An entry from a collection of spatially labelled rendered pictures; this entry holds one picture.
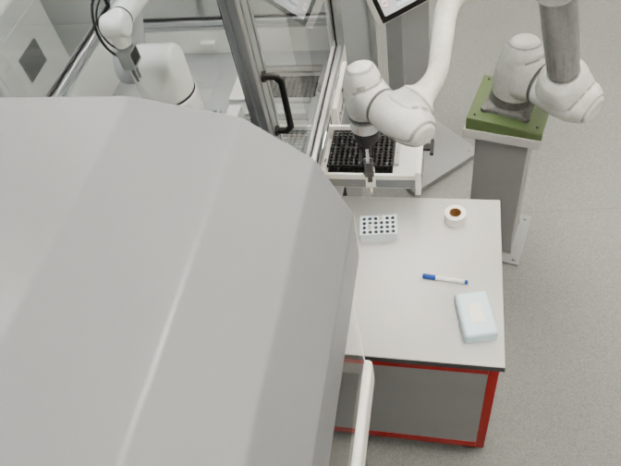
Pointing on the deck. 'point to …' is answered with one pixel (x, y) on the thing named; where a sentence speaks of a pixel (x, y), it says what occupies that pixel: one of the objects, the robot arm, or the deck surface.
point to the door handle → (282, 102)
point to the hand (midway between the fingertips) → (370, 177)
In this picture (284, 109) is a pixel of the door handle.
